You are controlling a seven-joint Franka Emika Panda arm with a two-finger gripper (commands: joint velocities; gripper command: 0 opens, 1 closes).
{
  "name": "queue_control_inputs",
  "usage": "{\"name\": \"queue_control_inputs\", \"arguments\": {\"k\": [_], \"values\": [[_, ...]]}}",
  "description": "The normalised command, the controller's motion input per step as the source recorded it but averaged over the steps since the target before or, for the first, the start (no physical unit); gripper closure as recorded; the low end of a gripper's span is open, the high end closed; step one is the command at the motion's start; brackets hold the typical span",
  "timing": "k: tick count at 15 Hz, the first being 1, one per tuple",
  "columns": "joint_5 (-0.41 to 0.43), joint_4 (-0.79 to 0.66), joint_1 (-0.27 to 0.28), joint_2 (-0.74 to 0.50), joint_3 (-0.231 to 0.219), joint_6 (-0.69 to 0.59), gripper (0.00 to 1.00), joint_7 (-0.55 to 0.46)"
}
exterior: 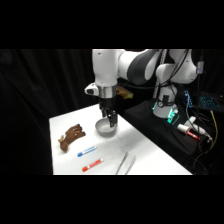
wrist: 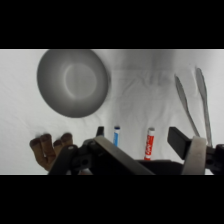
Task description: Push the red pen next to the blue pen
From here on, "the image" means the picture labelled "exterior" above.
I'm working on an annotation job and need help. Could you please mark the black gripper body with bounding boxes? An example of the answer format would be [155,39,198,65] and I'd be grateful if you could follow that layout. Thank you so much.
[98,96,117,118]

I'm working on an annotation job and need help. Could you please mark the red pen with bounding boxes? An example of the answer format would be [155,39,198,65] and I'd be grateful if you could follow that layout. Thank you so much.
[81,158,105,173]

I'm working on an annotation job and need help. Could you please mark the blue pen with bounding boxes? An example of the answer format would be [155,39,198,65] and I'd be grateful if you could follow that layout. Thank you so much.
[77,145,98,158]

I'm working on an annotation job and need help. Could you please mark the gray bowl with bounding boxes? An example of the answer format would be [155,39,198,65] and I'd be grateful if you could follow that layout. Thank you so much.
[94,118,118,138]

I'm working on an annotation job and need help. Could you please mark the brown plush toy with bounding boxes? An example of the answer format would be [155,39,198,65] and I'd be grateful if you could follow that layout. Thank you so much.
[57,123,87,153]

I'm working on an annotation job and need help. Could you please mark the metal tweezers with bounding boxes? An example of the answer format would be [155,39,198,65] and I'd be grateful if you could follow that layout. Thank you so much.
[115,151,130,176]

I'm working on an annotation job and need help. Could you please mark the green lit control box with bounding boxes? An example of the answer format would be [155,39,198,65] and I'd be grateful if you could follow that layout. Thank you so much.
[166,107,180,125]

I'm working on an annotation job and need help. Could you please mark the black curtain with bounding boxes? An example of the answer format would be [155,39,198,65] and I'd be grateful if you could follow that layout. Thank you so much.
[0,49,224,176]

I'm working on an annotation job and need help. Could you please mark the white marker with red cap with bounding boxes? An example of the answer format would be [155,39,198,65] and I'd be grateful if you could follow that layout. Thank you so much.
[176,123,202,141]

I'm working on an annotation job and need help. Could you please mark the blue lit electronics box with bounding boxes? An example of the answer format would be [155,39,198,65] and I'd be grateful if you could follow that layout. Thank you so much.
[183,90,195,110]

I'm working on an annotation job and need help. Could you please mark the keyboard with blue backlight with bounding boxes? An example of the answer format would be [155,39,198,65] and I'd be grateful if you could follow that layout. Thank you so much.
[197,93,224,113]

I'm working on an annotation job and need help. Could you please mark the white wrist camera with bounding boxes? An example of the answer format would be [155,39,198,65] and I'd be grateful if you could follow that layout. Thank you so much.
[84,83,100,97]

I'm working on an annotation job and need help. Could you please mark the tan camera mount block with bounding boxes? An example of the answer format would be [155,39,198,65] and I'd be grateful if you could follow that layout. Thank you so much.
[116,85,135,101]

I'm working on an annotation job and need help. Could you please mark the yellow cable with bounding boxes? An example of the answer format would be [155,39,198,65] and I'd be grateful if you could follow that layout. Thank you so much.
[209,110,219,144]

